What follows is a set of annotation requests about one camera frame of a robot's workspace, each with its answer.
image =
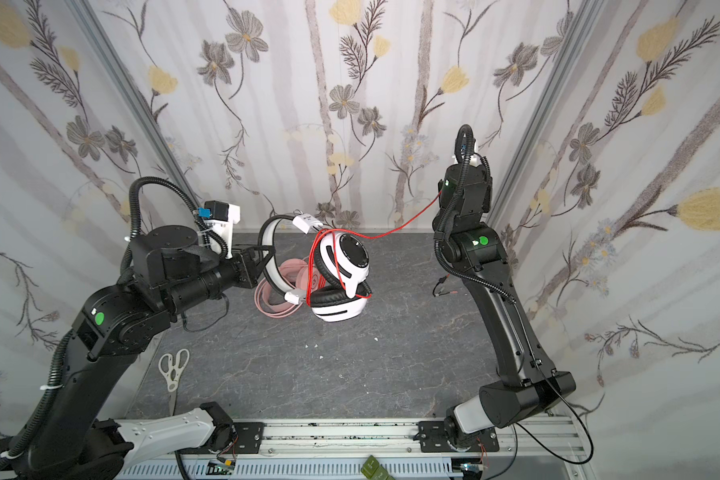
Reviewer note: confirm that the aluminium mounting rail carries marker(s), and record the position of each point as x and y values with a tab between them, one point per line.
547	447

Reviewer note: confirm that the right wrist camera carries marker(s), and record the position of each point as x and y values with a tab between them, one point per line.
464	148

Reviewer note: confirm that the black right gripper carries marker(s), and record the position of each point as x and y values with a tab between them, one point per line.
465	182

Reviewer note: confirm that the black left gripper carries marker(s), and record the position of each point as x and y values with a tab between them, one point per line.
251	267

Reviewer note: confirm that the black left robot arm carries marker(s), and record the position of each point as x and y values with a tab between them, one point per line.
164	273

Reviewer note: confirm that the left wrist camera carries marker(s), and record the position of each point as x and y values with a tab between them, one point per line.
220	217

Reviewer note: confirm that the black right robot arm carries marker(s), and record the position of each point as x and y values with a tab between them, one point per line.
465	247

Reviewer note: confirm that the green circuit board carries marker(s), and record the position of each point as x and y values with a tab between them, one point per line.
372	469

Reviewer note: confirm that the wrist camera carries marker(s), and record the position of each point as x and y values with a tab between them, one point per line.
220	217
464	148

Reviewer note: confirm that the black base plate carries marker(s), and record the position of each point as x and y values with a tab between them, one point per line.
444	436
249	437

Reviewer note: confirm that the pink headset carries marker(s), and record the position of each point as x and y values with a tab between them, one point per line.
269	295

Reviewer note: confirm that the white black headset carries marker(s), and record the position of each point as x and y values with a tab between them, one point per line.
338	256

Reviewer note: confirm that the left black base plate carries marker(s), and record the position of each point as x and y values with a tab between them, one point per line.
249	437

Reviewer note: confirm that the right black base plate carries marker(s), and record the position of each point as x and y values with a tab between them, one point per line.
444	436

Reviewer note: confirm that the white scissors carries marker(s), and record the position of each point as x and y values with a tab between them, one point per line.
171	367

